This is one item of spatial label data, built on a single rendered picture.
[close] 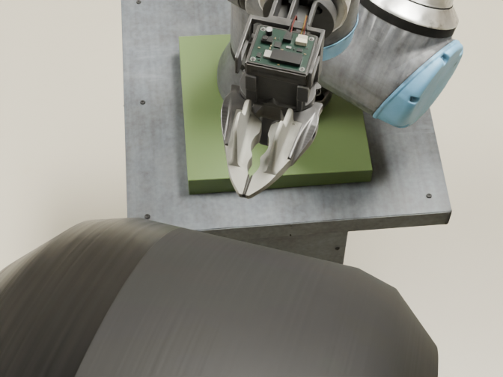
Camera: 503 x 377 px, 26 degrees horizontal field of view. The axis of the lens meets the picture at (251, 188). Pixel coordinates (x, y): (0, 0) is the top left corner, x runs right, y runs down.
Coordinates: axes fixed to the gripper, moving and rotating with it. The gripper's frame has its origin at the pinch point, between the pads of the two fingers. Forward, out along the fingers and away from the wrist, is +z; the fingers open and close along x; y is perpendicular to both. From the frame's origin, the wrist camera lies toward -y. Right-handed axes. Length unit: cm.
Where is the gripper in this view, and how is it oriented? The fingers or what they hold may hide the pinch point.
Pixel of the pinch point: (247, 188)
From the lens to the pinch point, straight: 97.2
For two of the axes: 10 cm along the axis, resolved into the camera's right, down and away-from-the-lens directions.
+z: -2.6, 8.2, -5.2
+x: 9.7, 2.2, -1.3
